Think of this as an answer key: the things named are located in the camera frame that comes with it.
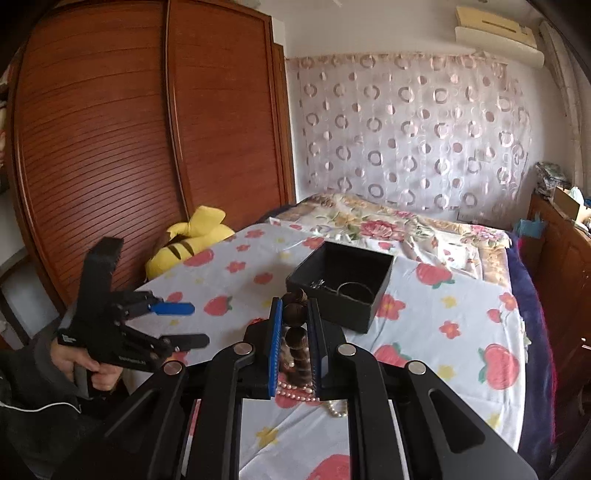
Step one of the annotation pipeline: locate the brown wooden bead bracelet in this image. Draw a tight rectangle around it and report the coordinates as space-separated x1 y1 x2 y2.
280 288 313 387

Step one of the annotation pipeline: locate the white pearl necklace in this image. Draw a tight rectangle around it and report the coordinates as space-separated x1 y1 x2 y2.
276 374 349 419

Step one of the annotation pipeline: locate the grey left sleeve forearm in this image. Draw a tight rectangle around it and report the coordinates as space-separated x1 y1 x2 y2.
1 322 127 479

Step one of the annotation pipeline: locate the black jewelry box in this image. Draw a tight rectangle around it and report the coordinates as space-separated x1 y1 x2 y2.
286 242 394 334

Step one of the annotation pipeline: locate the person's left hand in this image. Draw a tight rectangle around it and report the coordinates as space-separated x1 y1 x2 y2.
50 339 123 392

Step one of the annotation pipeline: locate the silver bangle in box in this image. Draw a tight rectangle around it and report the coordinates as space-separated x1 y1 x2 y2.
337 281 375 304

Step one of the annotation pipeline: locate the yellow plush toy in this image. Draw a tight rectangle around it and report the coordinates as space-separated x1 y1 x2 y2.
145 205 235 280

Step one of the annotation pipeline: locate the floral quilt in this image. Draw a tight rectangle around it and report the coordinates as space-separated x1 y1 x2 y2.
269 194 511 288

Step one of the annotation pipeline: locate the brown wooden wardrobe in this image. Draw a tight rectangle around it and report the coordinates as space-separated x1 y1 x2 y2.
7 1 296 311

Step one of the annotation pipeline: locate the purple blanket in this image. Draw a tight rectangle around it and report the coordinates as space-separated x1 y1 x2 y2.
506 233 556 478

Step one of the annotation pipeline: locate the blue plastic bag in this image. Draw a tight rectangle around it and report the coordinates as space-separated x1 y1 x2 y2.
513 212 547 240

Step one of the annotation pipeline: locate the wooden side cabinet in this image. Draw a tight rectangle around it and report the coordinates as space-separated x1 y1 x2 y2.
528 193 591 396

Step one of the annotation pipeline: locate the pink circle pattern curtain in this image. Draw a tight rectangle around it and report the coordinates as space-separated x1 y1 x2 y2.
287 53 531 221

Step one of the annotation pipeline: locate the cardboard box on cabinet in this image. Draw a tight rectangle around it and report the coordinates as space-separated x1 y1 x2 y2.
551 187 590 223

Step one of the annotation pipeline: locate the stack of papers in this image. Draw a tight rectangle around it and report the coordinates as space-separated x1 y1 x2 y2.
535 162 571 198

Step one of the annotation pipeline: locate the white air conditioner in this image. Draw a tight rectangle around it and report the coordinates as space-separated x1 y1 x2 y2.
455 6 545 69

